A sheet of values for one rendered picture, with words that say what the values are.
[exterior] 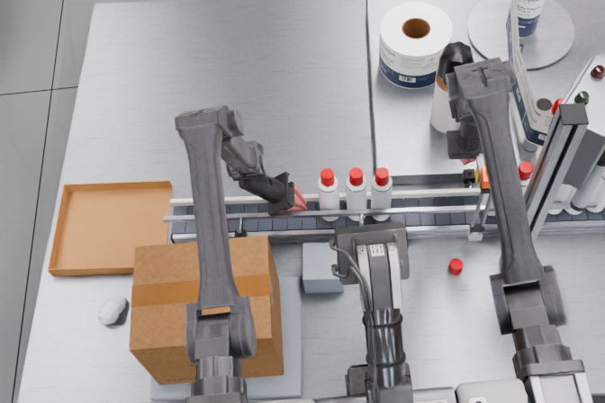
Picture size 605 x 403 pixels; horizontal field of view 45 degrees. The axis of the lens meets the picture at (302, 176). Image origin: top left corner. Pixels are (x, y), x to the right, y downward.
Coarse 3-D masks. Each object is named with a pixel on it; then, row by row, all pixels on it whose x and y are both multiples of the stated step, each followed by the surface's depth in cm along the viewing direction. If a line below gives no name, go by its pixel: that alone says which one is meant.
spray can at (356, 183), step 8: (352, 168) 176; (360, 168) 176; (352, 176) 174; (360, 176) 174; (352, 184) 177; (360, 184) 177; (352, 192) 178; (360, 192) 178; (352, 200) 182; (360, 200) 182; (352, 208) 185; (360, 208) 185; (352, 216) 189
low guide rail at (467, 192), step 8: (368, 192) 192; (392, 192) 191; (400, 192) 191; (408, 192) 191; (416, 192) 190; (424, 192) 190; (432, 192) 190; (440, 192) 190; (448, 192) 190; (456, 192) 190; (464, 192) 190; (472, 192) 189; (176, 200) 194; (184, 200) 194; (192, 200) 194; (232, 200) 193; (240, 200) 193; (248, 200) 193; (256, 200) 193; (264, 200) 193; (312, 200) 193
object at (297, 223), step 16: (176, 208) 197; (192, 208) 197; (240, 208) 196; (256, 208) 195; (368, 208) 193; (176, 224) 195; (192, 224) 194; (256, 224) 193; (272, 224) 193; (288, 224) 192; (304, 224) 192; (320, 224) 192; (336, 224) 191; (352, 224) 191; (368, 224) 191; (416, 224) 190; (432, 224) 189; (448, 224) 189; (464, 224) 189
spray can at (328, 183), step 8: (328, 168) 176; (328, 176) 175; (320, 184) 179; (328, 184) 177; (336, 184) 178; (320, 192) 180; (328, 192) 178; (336, 192) 180; (320, 200) 184; (328, 200) 181; (336, 200) 183; (320, 208) 189; (328, 208) 185; (336, 208) 186
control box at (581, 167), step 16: (592, 64) 138; (576, 80) 137; (592, 80) 136; (592, 96) 134; (592, 112) 132; (592, 128) 131; (592, 144) 133; (576, 160) 139; (592, 160) 136; (576, 176) 143
